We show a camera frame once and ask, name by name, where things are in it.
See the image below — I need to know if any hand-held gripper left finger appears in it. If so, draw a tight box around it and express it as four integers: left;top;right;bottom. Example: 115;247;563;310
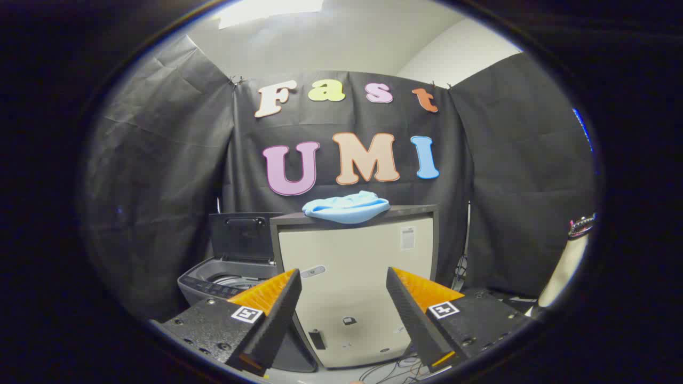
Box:
149;268;303;377

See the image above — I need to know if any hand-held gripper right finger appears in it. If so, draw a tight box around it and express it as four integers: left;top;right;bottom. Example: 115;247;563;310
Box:
385;267;534;373

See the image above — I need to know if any grey washing machine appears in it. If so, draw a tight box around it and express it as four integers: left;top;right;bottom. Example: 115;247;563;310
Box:
178;257;318;373

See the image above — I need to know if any light blue garment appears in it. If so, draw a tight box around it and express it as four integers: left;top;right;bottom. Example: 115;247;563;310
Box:
302;190;391;225

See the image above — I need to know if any beige cabinet with dark top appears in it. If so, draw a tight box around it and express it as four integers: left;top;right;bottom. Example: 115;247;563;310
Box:
269;204;441;370

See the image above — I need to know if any cream tapered object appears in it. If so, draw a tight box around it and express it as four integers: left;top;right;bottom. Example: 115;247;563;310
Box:
538;235;590;309

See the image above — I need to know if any black backdrop cloth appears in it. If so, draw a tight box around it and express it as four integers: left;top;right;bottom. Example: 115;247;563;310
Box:
80;35;597;323

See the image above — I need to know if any beaded band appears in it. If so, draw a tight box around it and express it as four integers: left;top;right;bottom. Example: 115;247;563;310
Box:
568;213;595;238

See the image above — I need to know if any bundle of floor cables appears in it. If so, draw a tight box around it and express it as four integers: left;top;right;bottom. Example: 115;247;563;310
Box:
355;355;427;384

